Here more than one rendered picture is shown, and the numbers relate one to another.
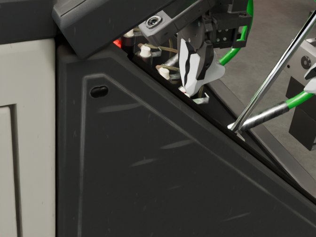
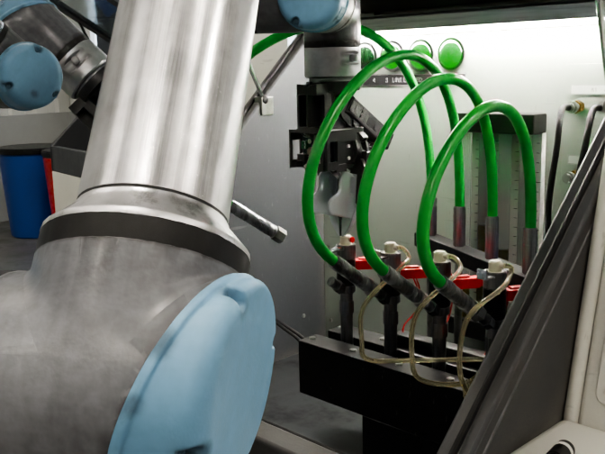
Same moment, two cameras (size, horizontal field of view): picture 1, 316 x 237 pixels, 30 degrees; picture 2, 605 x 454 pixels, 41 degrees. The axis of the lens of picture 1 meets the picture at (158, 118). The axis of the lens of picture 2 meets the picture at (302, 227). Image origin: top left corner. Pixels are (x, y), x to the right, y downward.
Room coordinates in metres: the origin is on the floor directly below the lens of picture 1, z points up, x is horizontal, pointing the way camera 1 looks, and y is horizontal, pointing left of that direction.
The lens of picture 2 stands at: (1.86, -0.40, 1.36)
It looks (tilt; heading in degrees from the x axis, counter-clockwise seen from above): 11 degrees down; 164
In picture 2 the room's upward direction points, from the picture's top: 1 degrees counter-clockwise
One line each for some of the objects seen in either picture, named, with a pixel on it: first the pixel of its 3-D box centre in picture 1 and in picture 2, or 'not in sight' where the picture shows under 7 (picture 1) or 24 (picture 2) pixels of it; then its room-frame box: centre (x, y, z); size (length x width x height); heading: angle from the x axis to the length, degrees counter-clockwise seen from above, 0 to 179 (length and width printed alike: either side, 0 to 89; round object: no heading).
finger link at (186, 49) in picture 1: (198, 64); (341, 205); (0.83, -0.05, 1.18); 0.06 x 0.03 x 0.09; 119
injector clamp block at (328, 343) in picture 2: not in sight; (413, 410); (0.91, 0.02, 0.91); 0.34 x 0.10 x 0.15; 29
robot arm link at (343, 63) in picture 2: not in sight; (334, 65); (0.82, -0.06, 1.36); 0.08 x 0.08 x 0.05
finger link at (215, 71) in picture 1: (207, 74); (324, 203); (0.80, -0.07, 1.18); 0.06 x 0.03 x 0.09; 119
